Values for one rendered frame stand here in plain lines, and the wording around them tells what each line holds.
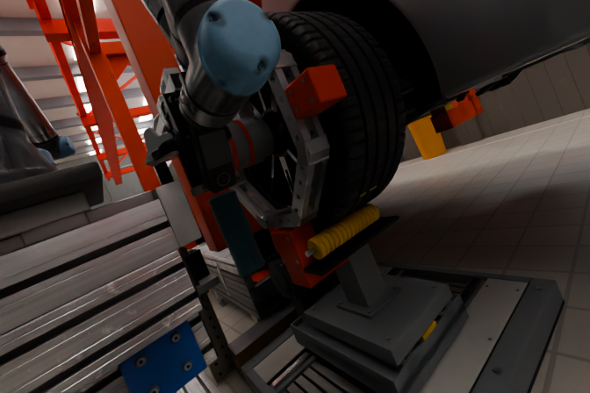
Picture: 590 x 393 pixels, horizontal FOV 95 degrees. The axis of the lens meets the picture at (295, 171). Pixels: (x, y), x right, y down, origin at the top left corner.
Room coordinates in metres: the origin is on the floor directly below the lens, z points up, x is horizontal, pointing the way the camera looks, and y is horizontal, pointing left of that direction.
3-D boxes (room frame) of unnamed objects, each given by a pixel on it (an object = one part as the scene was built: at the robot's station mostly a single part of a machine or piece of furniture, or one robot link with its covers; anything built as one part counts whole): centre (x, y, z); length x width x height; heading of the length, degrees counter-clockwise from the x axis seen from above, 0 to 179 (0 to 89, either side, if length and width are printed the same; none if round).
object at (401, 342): (0.90, -0.06, 0.32); 0.40 x 0.30 x 0.28; 33
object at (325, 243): (0.76, -0.07, 0.51); 0.29 x 0.06 x 0.06; 123
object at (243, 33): (0.29, 0.02, 0.85); 0.11 x 0.08 x 0.09; 33
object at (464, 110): (2.57, -1.60, 0.69); 0.52 x 0.17 x 0.35; 123
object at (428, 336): (0.94, -0.04, 0.13); 0.50 x 0.36 x 0.10; 33
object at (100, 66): (2.86, 1.48, 1.75); 0.19 x 0.19 x 2.45; 33
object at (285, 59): (0.81, 0.08, 0.85); 0.54 x 0.07 x 0.54; 33
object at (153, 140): (0.47, 0.21, 0.85); 0.09 x 0.03 x 0.06; 69
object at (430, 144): (4.67, -2.34, 0.36); 0.47 x 0.45 x 0.72; 126
